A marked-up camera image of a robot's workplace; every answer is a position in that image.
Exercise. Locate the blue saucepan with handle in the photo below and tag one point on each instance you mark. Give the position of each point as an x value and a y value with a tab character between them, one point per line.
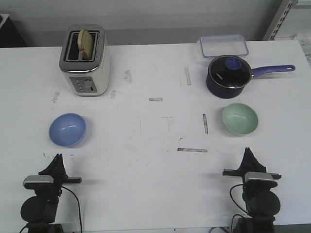
228	93

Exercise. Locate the blue bowl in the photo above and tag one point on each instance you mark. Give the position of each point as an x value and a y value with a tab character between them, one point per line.
67	130

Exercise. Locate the glass pot lid blue knob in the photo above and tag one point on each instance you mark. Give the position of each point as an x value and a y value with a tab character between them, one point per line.
230	71

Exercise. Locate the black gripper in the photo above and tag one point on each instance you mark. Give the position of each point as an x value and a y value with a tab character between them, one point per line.
56	165
249	164

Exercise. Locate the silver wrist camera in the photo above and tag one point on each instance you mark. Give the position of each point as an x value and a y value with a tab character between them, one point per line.
37	181
260	180

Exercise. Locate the toast slice in toaster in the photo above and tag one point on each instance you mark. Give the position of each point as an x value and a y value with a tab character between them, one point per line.
85	44

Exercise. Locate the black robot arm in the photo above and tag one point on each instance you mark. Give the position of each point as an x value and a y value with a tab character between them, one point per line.
40	210
261	203

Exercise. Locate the white and silver toaster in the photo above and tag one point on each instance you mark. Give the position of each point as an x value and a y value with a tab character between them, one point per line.
88	78

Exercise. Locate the clear plastic food container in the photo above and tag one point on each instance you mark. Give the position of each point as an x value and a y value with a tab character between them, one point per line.
211	46

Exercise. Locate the metal shelf upright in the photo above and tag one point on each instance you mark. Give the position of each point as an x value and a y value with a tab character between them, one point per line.
279	18

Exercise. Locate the green bowl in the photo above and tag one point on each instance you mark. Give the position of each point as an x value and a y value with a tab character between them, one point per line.
240	119

